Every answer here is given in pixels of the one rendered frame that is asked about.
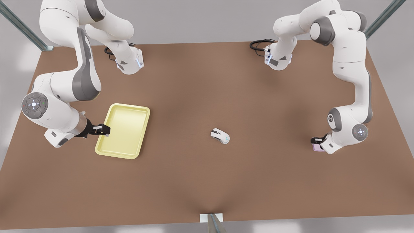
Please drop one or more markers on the small pink box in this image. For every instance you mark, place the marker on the small pink box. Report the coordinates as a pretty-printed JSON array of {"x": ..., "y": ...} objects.
[{"x": 317, "y": 148}]

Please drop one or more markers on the pale yellow tray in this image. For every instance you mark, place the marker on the pale yellow tray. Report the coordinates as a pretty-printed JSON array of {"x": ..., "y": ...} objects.
[{"x": 124, "y": 130}]

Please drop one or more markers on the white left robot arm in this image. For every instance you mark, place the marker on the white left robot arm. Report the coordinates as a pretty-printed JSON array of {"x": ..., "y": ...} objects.
[{"x": 349, "y": 58}]

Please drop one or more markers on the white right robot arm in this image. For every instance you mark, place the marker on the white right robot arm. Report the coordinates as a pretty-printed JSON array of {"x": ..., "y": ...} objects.
[{"x": 61, "y": 87}]

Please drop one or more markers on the white computer mouse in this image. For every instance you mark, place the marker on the white computer mouse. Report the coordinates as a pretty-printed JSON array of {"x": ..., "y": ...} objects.
[{"x": 220, "y": 135}]

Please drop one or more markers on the silver frame post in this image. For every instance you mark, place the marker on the silver frame post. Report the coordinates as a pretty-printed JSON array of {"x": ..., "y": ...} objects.
[
  {"x": 383, "y": 16},
  {"x": 22, "y": 27},
  {"x": 214, "y": 222}
]

